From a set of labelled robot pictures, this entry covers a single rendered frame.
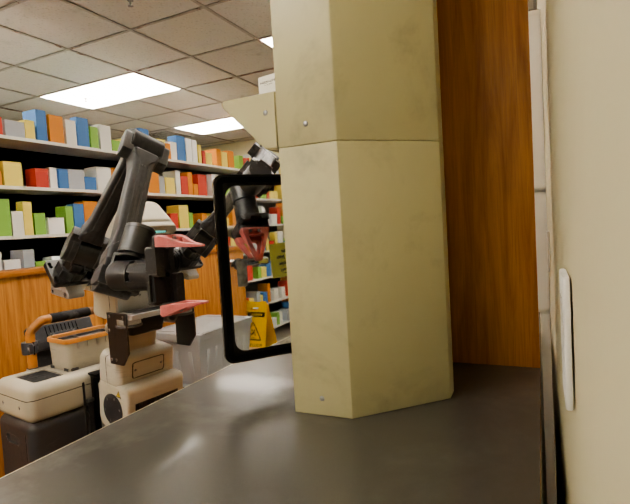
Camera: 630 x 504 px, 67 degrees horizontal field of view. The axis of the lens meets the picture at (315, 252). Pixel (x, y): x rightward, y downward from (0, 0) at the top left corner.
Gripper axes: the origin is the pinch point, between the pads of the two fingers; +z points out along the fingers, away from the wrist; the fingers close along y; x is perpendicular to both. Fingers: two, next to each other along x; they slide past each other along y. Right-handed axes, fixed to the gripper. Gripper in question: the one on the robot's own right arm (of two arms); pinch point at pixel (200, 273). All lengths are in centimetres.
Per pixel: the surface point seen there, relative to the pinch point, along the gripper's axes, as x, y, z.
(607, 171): -45, 8, 55
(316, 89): 8.4, 29.6, 20.0
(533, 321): 46, -16, 51
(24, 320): 88, -30, -183
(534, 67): 124, 59, 53
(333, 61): 8.5, 33.6, 23.3
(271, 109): 8.5, 27.8, 11.2
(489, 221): 46, 6, 43
